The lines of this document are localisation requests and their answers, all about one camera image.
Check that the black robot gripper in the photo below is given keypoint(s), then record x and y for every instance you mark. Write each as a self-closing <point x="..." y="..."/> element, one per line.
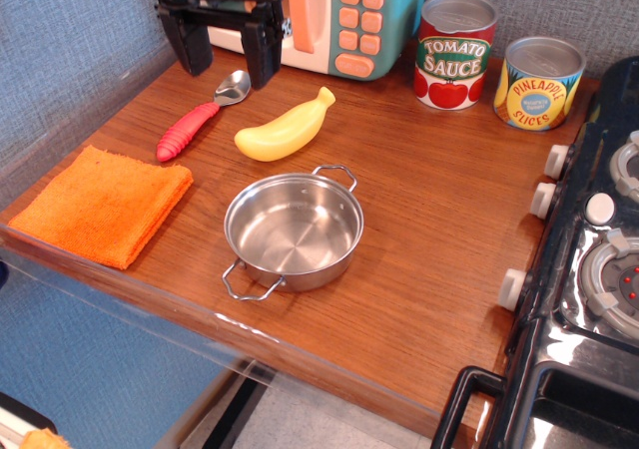
<point x="262" y="23"/>

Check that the yellow toy banana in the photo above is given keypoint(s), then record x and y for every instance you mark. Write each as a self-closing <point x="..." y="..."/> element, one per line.
<point x="288" y="133"/>

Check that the small steel pan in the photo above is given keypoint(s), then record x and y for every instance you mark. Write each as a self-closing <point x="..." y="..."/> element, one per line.
<point x="292" y="232"/>

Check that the teal toy microwave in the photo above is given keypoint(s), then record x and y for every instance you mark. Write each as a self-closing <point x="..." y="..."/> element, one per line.
<point x="355" y="39"/>

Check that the orange folded cloth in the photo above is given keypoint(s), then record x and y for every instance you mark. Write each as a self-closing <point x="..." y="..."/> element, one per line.
<point x="104" y="207"/>

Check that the tomato sauce can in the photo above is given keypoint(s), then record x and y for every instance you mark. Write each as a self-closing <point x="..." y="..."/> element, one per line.
<point x="453" y="48"/>

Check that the pineapple slices can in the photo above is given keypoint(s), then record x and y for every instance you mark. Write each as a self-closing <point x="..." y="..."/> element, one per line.
<point x="538" y="83"/>

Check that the clear acrylic table guard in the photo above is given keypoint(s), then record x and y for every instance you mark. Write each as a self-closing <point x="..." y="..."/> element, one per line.
<point x="360" y="337"/>

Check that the white stove knob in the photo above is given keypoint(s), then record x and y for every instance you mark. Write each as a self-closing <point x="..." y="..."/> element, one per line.
<point x="511" y="287"/>
<point x="542" y="200"/>
<point x="555" y="161"/>

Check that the orange object at corner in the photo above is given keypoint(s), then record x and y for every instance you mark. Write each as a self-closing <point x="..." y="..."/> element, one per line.
<point x="43" y="439"/>

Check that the black toy stove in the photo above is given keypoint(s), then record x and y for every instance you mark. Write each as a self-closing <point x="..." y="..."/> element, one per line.
<point x="572" y="353"/>

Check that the red handled metal spoon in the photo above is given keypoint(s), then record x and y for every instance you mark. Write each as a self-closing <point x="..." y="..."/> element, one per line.
<point x="233" y="90"/>

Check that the black oven door handle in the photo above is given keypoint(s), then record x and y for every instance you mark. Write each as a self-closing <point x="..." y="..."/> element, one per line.
<point x="470" y="380"/>

